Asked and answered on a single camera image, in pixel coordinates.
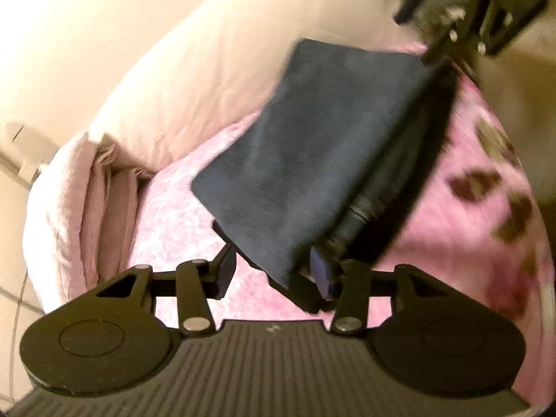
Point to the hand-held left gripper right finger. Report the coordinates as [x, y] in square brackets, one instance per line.
[323, 273]

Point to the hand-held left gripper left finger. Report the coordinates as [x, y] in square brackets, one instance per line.
[226, 273]

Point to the blue jeans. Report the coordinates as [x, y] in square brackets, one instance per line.
[325, 139]

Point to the pink floral blanket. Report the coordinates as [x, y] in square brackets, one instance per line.
[456, 247]

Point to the light pink pillow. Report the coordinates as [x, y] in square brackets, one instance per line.
[65, 208]

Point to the white duvet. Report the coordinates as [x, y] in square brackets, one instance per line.
[195, 74]

